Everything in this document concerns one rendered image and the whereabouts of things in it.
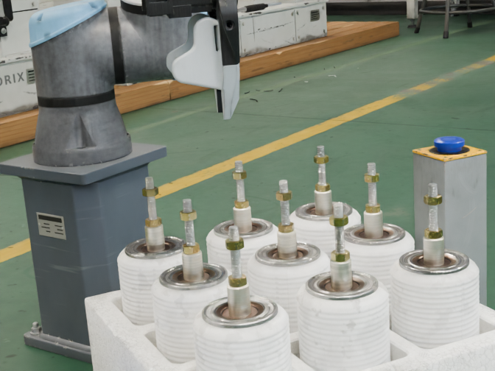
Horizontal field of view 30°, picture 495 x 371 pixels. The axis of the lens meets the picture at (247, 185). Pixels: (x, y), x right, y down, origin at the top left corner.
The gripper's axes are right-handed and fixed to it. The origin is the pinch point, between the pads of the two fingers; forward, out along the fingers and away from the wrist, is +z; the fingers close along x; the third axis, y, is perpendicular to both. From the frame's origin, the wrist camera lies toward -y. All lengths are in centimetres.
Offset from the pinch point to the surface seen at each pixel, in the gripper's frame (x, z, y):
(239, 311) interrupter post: 1.1, 20.6, 0.8
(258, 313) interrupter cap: 1.2, 21.0, -1.0
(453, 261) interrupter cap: -5.6, 21.0, -23.9
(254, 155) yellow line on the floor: -168, 46, -29
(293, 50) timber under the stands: -338, 39, -79
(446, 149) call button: -28.6, 14.3, -32.2
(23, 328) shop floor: -64, 46, 29
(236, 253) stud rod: 0.4, 14.9, 0.6
